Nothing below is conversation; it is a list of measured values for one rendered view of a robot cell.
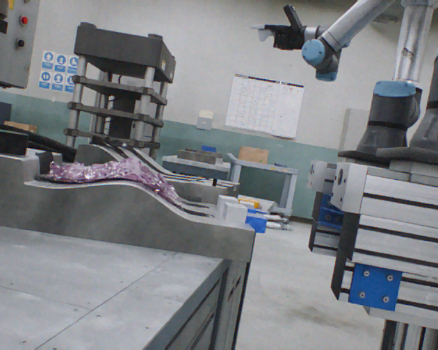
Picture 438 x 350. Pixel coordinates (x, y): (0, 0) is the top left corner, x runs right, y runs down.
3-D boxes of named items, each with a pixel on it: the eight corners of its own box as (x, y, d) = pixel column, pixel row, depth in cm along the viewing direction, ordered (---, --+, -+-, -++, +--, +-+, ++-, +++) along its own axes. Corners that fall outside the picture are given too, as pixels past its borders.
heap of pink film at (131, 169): (182, 199, 97) (188, 163, 96) (185, 212, 79) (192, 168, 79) (58, 179, 94) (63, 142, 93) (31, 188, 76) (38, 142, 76)
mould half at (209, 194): (234, 214, 131) (242, 168, 130) (217, 226, 105) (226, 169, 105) (76, 182, 140) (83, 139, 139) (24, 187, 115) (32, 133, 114)
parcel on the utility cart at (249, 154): (261, 167, 729) (264, 149, 727) (265, 169, 696) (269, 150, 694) (236, 163, 724) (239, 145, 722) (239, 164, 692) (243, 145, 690)
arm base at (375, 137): (398, 160, 145) (404, 130, 145) (415, 161, 130) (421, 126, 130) (351, 152, 146) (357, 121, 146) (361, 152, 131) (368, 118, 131)
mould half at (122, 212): (229, 231, 102) (238, 182, 101) (249, 262, 76) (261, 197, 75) (-3, 196, 96) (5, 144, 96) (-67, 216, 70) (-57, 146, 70)
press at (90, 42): (155, 207, 648) (179, 62, 636) (132, 225, 494) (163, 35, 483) (90, 196, 649) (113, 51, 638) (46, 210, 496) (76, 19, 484)
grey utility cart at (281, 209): (282, 220, 745) (292, 164, 740) (290, 226, 693) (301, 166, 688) (215, 210, 733) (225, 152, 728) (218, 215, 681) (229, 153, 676)
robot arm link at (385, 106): (362, 119, 136) (371, 73, 135) (372, 125, 147) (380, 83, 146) (405, 123, 129) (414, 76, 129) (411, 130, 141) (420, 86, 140)
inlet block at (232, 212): (286, 239, 88) (291, 212, 87) (293, 246, 83) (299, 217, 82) (220, 229, 86) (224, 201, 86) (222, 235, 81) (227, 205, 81)
